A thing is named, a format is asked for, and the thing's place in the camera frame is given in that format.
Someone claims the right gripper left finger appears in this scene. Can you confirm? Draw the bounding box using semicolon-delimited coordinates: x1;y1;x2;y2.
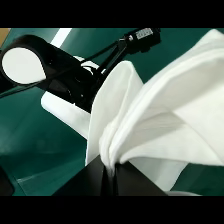
52;155;115;197

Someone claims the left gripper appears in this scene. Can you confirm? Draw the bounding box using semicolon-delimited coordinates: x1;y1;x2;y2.
54;55;105;114

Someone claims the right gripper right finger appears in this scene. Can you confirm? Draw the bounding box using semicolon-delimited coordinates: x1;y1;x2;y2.
114;160;168;197

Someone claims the white shirt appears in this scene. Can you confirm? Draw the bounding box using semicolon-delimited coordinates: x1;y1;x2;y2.
40;28;224;197

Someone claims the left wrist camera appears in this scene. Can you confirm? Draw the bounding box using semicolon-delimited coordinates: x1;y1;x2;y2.
98;27;163;78

